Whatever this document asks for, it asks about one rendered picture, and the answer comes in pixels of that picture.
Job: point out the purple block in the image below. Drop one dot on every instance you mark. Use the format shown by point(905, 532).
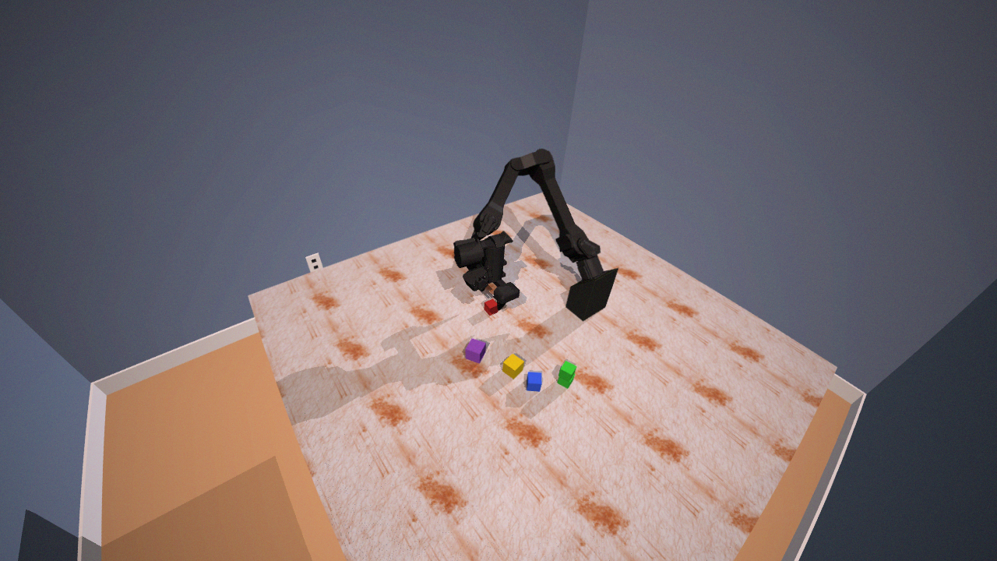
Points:
point(475, 350)

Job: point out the blue block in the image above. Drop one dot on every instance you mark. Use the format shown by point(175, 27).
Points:
point(534, 381)

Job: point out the yellow cube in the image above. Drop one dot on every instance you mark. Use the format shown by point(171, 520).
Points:
point(513, 366)

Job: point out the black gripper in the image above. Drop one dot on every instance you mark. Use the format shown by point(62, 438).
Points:
point(504, 292)

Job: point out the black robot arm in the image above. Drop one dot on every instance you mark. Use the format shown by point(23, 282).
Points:
point(573, 242)

